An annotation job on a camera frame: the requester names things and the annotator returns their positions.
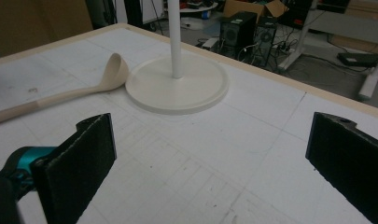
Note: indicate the brown wooden board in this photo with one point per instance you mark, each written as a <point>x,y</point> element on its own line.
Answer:
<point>37,21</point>

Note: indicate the small white box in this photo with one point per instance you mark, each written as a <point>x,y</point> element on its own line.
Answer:
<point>210,43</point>

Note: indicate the white power strip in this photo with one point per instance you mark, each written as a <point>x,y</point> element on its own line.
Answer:
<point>283,48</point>

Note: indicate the round white table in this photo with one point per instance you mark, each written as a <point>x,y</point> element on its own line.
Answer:
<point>199,7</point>

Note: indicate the black computer tower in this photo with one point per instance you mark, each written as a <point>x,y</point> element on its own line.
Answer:
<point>238,31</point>

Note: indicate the beige ladle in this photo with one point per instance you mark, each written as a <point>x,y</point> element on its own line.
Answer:
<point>84,90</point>

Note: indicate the white desk frame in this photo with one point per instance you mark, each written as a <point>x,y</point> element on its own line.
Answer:
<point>297,40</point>

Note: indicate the dark computer tower with fan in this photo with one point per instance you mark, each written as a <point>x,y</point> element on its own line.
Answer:
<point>265,42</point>

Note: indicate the black flat case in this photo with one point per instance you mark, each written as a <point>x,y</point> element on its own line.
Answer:
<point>359,59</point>

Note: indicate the white round lamp stand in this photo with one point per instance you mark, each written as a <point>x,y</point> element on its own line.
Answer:
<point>177,84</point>

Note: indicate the brown cardboard box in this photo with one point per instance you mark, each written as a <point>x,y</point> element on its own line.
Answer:
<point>249,7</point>

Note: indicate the white slanted desk leg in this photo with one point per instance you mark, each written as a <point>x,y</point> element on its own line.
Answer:
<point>371,81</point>

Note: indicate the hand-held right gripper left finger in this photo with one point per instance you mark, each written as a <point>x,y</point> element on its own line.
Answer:
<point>74,174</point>

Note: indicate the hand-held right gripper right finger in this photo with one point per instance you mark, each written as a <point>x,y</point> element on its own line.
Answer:
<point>348,165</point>

